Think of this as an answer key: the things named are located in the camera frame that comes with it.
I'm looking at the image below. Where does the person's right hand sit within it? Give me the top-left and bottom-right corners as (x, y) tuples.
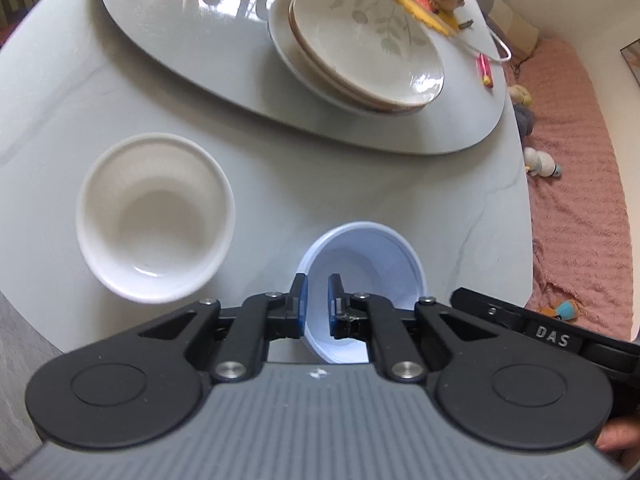
(597, 416), (640, 454)

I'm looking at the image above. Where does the dark grey plush toy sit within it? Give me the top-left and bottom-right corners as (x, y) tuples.
(512, 105), (537, 139)

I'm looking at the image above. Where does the yellow plush toy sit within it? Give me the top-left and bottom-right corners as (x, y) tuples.
(507, 85), (534, 109)

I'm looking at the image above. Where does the plaid pillow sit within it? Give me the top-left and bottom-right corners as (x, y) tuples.
(486, 0), (542, 59)

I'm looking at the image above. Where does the white and blue plush toy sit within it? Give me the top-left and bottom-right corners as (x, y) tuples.
(522, 147), (564, 179)

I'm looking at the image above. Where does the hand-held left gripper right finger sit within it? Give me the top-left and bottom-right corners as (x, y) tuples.
(327, 273), (512, 383)

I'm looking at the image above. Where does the gold leaf wall poster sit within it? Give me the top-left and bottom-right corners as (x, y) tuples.
(620, 35), (640, 84)

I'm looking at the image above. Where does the round grey turntable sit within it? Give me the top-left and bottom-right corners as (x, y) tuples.
(98, 0), (507, 156)

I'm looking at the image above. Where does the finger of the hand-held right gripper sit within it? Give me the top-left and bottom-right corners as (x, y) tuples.
(451, 287), (527, 332)

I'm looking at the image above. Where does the yellow flower coaster mat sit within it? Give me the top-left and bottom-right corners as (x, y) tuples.
(394, 0), (464, 37)

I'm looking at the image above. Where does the red lighter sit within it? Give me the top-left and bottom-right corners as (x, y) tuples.
(477, 53), (495, 90)

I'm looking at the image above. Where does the orange and blue plush toy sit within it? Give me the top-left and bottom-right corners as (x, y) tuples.
(539, 299), (584, 322)

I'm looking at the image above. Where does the pale blue bowl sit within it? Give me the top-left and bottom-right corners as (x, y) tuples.
(296, 220), (429, 366)

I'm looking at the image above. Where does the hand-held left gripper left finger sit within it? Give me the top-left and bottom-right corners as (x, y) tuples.
(135, 273), (310, 383)

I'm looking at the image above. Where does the white cable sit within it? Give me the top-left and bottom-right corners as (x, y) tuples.
(450, 19), (514, 64)

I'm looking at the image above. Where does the pink blanket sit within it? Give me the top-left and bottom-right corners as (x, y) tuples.
(504, 37), (637, 342)

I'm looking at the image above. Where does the white bowl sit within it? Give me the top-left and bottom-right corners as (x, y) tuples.
(75, 132), (237, 305)

